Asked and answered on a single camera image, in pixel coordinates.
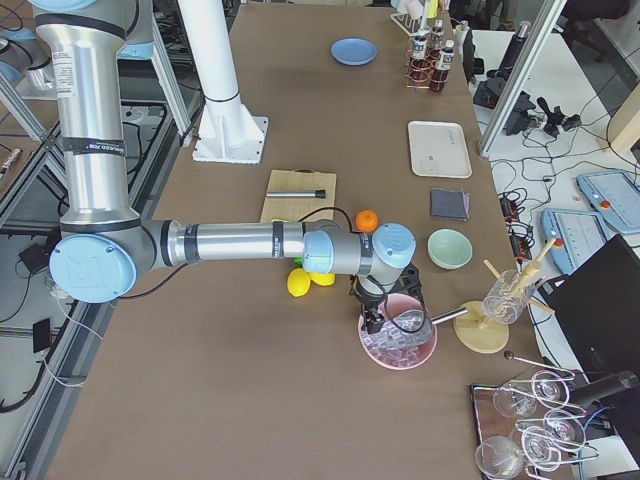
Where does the beige rabbit tray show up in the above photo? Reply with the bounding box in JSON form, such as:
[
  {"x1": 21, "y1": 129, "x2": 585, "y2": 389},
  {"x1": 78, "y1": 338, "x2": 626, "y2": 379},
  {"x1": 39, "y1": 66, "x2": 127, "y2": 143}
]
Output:
[{"x1": 408, "y1": 120, "x2": 472, "y2": 179}]

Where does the orange tangerine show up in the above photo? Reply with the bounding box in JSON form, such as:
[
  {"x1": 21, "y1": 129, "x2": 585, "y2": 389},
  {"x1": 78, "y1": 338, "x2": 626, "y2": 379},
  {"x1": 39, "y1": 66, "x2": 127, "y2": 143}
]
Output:
[{"x1": 355, "y1": 209, "x2": 379, "y2": 233}]

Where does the wooden cutting board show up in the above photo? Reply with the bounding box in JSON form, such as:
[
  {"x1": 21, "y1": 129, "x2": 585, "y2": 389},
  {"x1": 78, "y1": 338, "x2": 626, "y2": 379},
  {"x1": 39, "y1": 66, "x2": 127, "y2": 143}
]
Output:
[{"x1": 260, "y1": 170, "x2": 337, "y2": 222}]

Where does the aluminium frame post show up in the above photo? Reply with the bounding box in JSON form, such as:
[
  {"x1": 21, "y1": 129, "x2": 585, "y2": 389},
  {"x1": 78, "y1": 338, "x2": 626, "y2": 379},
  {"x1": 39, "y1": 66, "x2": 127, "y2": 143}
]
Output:
[{"x1": 478, "y1": 0, "x2": 566, "y2": 158}]

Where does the blue teach pendant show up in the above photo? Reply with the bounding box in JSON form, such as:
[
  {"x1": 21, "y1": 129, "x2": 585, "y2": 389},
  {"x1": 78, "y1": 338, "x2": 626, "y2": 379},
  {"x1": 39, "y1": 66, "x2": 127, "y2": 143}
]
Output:
[
  {"x1": 576, "y1": 170, "x2": 639, "y2": 234},
  {"x1": 540, "y1": 208, "x2": 613, "y2": 274}
]

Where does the yellow lemon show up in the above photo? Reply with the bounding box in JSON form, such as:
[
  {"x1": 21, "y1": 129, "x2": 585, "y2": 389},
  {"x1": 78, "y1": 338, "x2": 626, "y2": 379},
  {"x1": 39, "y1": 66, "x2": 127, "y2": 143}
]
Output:
[
  {"x1": 286, "y1": 268, "x2": 311, "y2": 298},
  {"x1": 309, "y1": 272, "x2": 336, "y2": 287}
]

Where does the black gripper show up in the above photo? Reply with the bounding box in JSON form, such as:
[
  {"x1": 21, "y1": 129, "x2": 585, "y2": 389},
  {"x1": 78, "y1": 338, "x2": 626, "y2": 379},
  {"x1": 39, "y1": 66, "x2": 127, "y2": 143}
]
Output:
[{"x1": 357, "y1": 277, "x2": 395, "y2": 334}]

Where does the clear wine glass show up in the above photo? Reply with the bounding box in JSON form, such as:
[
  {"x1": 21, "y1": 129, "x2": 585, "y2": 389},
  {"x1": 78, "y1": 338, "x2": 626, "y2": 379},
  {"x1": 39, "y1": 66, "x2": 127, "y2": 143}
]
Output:
[{"x1": 475, "y1": 436, "x2": 524, "y2": 479}]

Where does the wire wine glass rack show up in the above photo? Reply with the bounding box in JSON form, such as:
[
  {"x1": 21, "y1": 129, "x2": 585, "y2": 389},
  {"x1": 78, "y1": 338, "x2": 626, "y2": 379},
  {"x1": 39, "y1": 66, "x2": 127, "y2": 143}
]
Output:
[{"x1": 470, "y1": 366, "x2": 599, "y2": 479}]

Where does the clear glass mug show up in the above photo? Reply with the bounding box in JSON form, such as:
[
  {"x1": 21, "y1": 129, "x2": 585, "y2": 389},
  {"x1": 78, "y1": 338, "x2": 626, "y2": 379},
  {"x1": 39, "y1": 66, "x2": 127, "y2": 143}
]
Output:
[{"x1": 482, "y1": 270, "x2": 535, "y2": 325}]

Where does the blue plate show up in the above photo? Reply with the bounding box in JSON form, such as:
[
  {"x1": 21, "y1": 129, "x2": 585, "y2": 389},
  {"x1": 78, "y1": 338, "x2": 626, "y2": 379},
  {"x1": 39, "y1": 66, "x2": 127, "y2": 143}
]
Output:
[{"x1": 330, "y1": 37, "x2": 378, "y2": 66}]

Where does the copper wire bottle rack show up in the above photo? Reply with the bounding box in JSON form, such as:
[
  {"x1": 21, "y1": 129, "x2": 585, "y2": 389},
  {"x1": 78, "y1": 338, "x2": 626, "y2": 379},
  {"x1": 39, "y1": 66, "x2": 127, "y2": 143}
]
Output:
[{"x1": 406, "y1": 47, "x2": 454, "y2": 92}]

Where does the green bowl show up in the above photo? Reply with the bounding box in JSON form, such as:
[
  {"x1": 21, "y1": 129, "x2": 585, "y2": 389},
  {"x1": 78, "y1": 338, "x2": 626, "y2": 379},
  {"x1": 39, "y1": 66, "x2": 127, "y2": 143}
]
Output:
[{"x1": 427, "y1": 229, "x2": 473, "y2": 270}]

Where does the metal ice scoop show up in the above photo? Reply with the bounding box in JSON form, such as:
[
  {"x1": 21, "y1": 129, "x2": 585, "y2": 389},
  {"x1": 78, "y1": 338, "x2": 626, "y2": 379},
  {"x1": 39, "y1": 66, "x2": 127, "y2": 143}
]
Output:
[{"x1": 390, "y1": 307, "x2": 468, "y2": 335}]

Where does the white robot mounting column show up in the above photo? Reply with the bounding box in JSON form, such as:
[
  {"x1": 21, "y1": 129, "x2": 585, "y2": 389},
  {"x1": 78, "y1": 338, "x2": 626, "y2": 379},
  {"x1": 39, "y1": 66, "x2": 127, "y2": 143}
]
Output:
[{"x1": 179, "y1": 0, "x2": 268, "y2": 165}]

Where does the grey folded cloth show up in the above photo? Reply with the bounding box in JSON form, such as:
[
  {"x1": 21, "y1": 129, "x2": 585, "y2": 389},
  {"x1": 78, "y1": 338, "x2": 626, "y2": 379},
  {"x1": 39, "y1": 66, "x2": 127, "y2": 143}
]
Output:
[{"x1": 430, "y1": 188, "x2": 470, "y2": 221}]

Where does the pink bowl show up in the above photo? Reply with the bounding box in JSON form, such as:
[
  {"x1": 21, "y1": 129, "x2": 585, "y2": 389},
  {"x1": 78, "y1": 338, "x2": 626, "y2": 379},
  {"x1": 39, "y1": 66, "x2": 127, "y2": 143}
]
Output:
[{"x1": 357, "y1": 293, "x2": 438, "y2": 370}]

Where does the steel muddler black tip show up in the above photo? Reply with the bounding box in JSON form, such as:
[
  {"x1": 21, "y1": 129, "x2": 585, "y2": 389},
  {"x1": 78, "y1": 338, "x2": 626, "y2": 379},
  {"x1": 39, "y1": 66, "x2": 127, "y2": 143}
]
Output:
[{"x1": 266, "y1": 189, "x2": 327, "y2": 199}]

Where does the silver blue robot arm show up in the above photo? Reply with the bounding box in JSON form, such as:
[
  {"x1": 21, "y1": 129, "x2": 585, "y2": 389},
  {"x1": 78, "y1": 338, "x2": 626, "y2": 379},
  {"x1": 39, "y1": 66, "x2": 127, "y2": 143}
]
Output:
[{"x1": 33, "y1": 1, "x2": 421, "y2": 333}]

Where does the dark tea bottle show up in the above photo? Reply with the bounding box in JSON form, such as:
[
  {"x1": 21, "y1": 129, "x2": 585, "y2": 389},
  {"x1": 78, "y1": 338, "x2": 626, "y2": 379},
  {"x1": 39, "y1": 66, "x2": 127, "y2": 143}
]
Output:
[
  {"x1": 429, "y1": 19, "x2": 444, "y2": 59},
  {"x1": 430, "y1": 40, "x2": 455, "y2": 92},
  {"x1": 408, "y1": 30, "x2": 428, "y2": 85}
]

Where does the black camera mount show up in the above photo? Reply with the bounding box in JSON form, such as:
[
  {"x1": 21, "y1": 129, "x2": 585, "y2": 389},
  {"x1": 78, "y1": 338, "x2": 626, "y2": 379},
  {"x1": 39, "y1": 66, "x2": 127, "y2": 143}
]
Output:
[{"x1": 399, "y1": 263, "x2": 426, "y2": 316}]

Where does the wooden cup tree stand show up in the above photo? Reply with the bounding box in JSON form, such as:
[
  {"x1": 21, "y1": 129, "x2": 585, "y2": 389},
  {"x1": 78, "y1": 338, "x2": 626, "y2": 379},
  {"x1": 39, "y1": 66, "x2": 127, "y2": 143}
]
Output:
[{"x1": 453, "y1": 238, "x2": 558, "y2": 354}]

